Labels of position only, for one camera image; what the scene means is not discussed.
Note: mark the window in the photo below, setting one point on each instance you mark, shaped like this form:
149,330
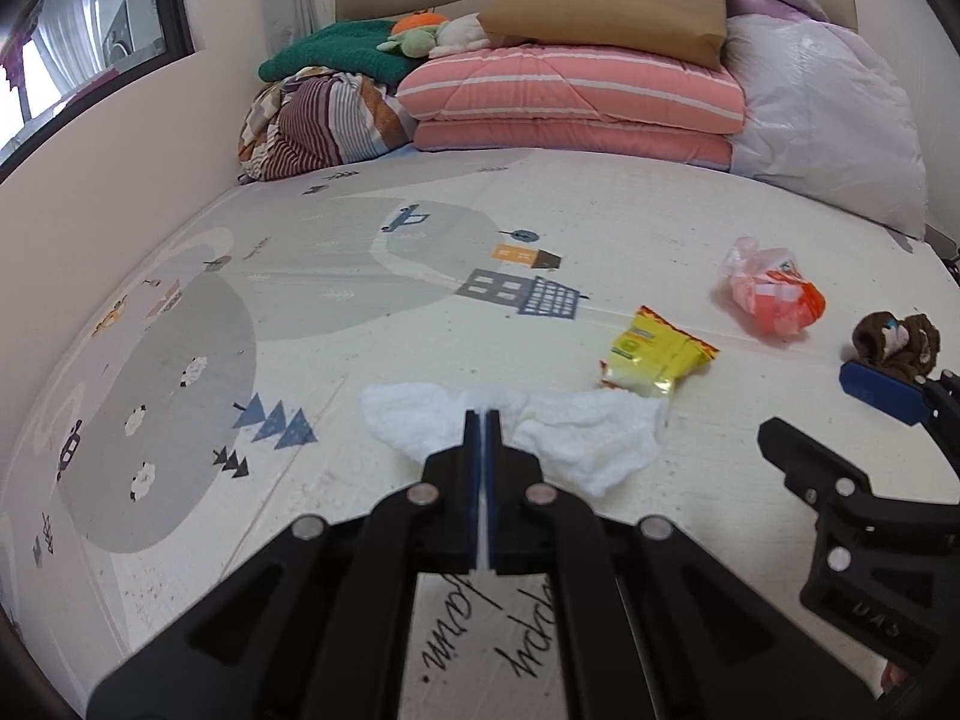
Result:
75,22

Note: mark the orange plastic bag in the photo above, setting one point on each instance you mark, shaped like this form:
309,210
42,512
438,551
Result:
772,292

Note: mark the green blanket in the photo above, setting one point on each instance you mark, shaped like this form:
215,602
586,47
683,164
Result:
337,52

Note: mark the green and orange plush toy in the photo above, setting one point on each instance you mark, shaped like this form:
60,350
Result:
442,34

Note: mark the pink striped quilt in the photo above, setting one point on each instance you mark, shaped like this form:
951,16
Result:
570,97

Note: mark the white pillow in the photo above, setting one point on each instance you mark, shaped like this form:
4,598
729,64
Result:
817,112

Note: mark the white tissue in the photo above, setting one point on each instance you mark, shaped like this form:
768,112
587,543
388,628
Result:
585,435

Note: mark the yellow snack packet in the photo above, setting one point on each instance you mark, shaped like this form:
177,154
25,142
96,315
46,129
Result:
652,356

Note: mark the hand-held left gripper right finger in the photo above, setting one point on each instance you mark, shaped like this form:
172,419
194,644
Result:
495,480

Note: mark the striped patchwork quilt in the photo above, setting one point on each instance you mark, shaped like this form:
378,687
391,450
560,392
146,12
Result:
322,127

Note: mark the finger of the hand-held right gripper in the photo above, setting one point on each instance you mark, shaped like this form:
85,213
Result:
802,454
881,390

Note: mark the brown plush toy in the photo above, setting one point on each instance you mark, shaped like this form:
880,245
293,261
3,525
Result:
892,341

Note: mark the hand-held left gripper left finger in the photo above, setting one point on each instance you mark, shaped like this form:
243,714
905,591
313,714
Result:
472,480

